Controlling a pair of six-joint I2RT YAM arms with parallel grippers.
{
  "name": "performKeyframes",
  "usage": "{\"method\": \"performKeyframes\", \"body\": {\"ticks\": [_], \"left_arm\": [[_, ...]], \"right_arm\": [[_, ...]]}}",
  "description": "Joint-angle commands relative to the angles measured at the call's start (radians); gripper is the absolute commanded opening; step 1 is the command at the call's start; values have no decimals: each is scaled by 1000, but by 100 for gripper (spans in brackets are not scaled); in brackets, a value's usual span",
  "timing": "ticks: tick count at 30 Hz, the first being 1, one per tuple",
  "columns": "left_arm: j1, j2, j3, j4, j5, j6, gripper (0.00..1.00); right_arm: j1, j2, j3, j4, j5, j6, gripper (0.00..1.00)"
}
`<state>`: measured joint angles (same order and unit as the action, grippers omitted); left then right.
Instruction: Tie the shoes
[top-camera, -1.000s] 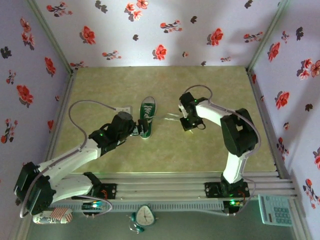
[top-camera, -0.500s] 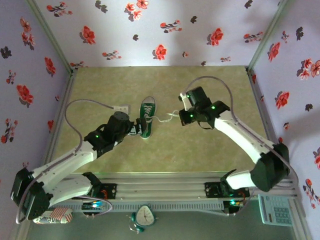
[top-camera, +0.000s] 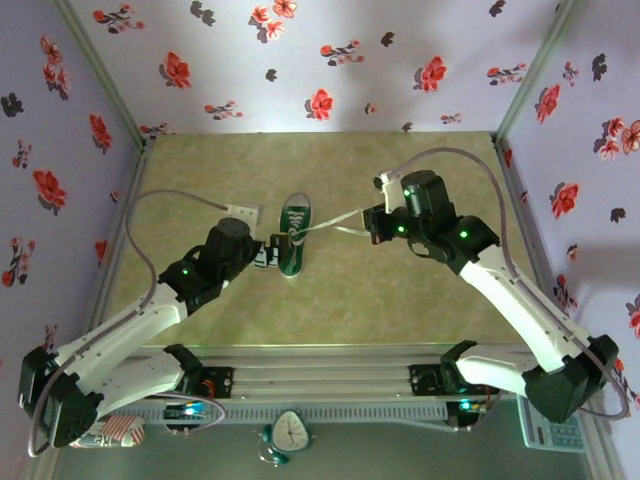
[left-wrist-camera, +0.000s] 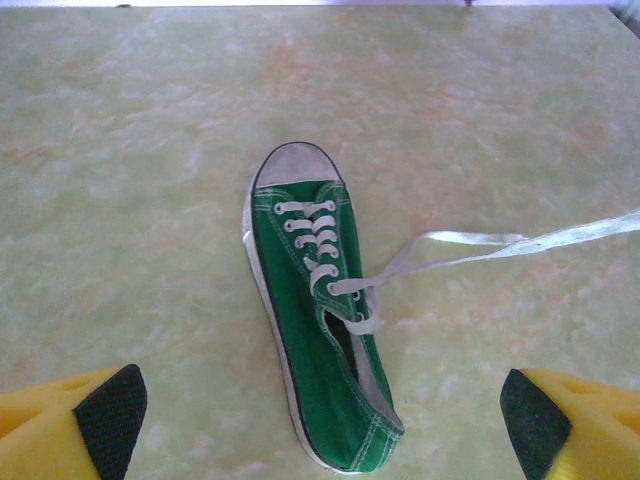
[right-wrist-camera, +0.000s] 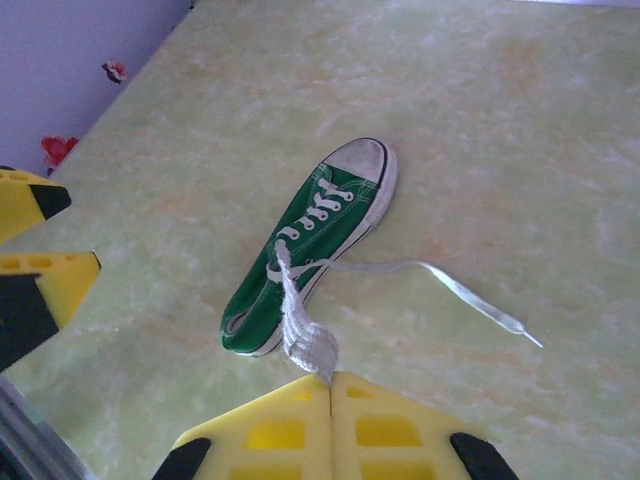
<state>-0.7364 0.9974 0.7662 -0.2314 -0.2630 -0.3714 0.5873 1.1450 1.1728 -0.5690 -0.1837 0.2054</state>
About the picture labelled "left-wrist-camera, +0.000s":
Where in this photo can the white shoelace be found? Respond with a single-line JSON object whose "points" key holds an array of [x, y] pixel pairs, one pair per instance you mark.
{"points": [[550, 241]]}

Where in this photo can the green canvas sneaker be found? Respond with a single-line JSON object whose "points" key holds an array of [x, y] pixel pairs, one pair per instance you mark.
{"points": [[300, 300]]}

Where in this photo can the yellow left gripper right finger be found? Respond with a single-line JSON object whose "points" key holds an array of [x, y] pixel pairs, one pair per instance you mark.
{"points": [[590, 430]]}

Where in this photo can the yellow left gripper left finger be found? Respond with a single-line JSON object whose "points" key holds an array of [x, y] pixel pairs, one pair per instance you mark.
{"points": [[40, 435]]}

